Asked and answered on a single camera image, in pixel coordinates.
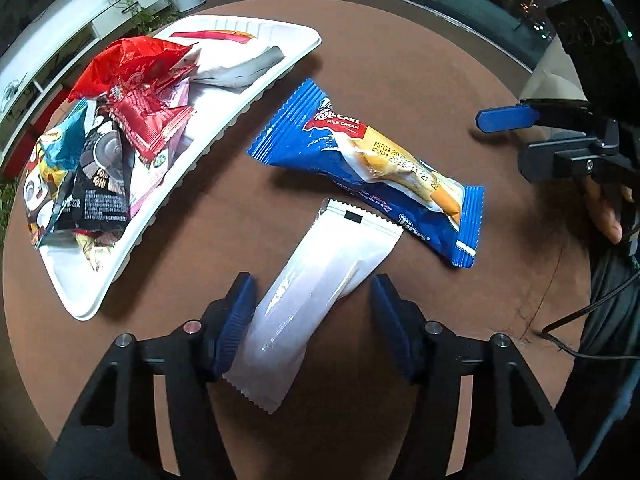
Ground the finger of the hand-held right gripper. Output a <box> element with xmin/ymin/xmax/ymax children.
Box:
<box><xmin>475</xmin><ymin>101</ymin><xmax>593</xmax><ymax>134</ymax></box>
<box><xmin>517</xmin><ymin>132</ymin><xmax>621</xmax><ymax>184</ymax></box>

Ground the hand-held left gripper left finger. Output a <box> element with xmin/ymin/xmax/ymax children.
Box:
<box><xmin>47</xmin><ymin>272</ymin><xmax>258</xmax><ymax>480</ymax></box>

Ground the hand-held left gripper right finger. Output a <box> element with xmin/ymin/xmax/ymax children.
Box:
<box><xmin>370</xmin><ymin>274</ymin><xmax>576</xmax><ymax>480</ymax></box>

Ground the plain white snack packet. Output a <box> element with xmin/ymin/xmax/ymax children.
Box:
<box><xmin>221</xmin><ymin>198</ymin><xmax>403</xmax><ymax>415</ymax></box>

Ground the pink snack packet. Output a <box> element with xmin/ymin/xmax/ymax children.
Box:
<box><xmin>127</xmin><ymin>80</ymin><xmax>195</xmax><ymax>211</ymax></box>

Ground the white plastic tray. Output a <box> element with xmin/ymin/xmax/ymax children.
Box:
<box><xmin>37</xmin><ymin>14</ymin><xmax>322</xmax><ymax>322</ymax></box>

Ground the black cookie packet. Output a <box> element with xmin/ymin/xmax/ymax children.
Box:
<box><xmin>52</xmin><ymin>110</ymin><xmax>135</xmax><ymax>235</ymax></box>

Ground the blue roll cake packet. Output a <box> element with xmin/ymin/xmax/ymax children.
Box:
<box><xmin>246</xmin><ymin>78</ymin><xmax>486</xmax><ymax>268</ymax></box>

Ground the cartoon print snack packet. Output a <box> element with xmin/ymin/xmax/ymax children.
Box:
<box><xmin>22</xmin><ymin>102</ymin><xmax>90</xmax><ymax>250</ymax></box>

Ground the white and red snack packet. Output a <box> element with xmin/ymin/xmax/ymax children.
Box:
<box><xmin>170</xmin><ymin>29</ymin><xmax>287</xmax><ymax>87</ymax></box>

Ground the large red snack bag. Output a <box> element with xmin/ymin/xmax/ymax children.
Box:
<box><xmin>67</xmin><ymin>37</ymin><xmax>202</xmax><ymax>163</ymax></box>

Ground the person's right hand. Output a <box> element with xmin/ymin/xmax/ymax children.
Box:
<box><xmin>582</xmin><ymin>177</ymin><xmax>627</xmax><ymax>245</ymax></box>

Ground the person's dark grey clothing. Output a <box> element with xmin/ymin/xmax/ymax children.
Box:
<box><xmin>565</xmin><ymin>245</ymin><xmax>640</xmax><ymax>463</ymax></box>

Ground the white television cabinet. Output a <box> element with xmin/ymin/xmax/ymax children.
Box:
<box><xmin>0</xmin><ymin>10</ymin><xmax>151</xmax><ymax>166</ymax></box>

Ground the black cable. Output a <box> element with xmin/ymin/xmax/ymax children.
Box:
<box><xmin>541</xmin><ymin>255</ymin><xmax>640</xmax><ymax>361</ymax></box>

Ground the black wall television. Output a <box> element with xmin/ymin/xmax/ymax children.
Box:
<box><xmin>0</xmin><ymin>0</ymin><xmax>90</xmax><ymax>57</ymax></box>

